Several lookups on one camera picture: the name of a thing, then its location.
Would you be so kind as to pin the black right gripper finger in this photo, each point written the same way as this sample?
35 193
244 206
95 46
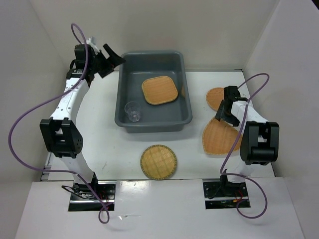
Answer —
221 112
234 121

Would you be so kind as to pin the fan-shaped woven bamboo tray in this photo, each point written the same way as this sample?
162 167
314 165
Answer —
218 137

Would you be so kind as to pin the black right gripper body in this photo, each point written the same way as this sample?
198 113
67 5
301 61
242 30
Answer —
227 116

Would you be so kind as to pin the grey plastic bin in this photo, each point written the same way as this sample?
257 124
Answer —
142 65

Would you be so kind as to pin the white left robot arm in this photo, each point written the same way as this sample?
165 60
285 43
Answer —
60 134

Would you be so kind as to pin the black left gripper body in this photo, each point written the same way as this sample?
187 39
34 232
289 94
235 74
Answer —
99 61

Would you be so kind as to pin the square woven bamboo tray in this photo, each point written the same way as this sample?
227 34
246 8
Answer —
159 90

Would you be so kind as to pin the round yellow bamboo tray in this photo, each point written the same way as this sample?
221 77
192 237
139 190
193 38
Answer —
158 162

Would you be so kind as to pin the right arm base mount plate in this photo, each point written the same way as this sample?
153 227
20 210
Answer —
219 197

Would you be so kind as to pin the clear plastic cup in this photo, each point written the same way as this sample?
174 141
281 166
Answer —
133 111

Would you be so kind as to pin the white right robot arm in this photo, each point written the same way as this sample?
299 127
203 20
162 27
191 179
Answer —
258 139

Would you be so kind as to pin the round orange woven tray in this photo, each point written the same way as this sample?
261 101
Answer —
214 97

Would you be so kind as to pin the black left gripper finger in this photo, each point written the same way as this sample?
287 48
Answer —
105 70
113 59

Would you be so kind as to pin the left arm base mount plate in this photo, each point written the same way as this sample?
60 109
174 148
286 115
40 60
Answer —
82 199

